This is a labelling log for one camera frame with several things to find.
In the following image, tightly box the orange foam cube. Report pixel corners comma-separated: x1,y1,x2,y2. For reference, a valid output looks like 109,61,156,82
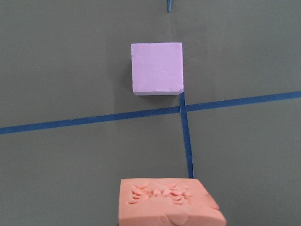
119,178,227,226

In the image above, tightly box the pink foam cube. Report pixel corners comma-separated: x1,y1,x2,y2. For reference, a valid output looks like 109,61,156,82
131,42,184,96

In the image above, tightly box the brown paper table cover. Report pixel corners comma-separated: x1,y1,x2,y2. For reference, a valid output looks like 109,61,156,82
0,0,301,226

